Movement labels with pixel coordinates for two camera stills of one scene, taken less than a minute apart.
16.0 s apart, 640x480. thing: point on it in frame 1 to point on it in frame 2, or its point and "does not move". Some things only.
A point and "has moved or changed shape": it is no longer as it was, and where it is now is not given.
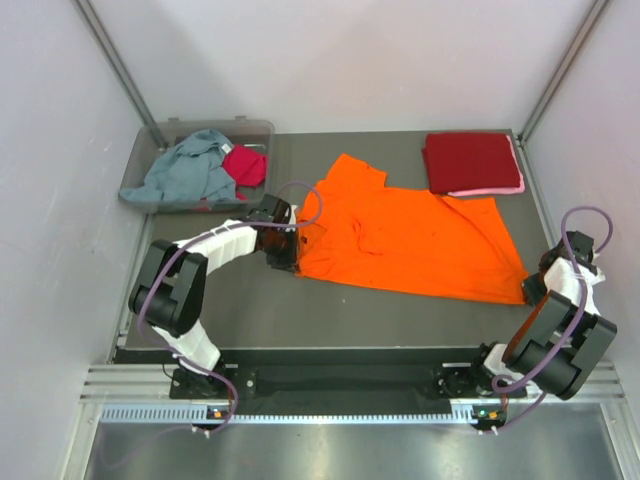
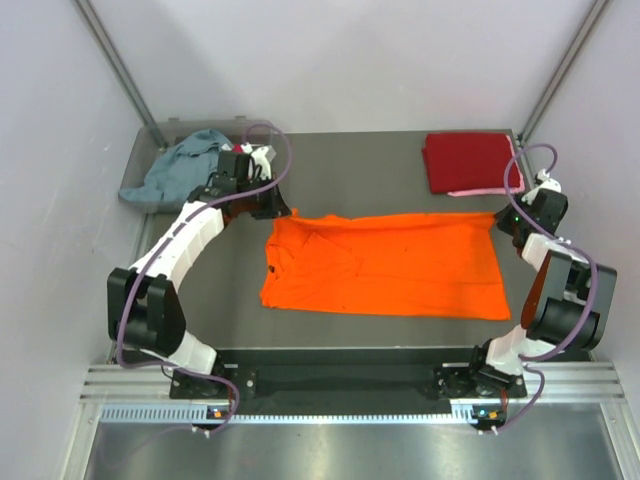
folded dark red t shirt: (466, 161) does not move
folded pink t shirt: (518, 190) does not move
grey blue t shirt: (191, 170) does not move
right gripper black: (530, 291) to (501, 220)
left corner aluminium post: (120, 70) does not move
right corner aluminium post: (579, 42) does not move
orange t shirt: (354, 226) has moved or changed shape
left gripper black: (288, 260) to (274, 208)
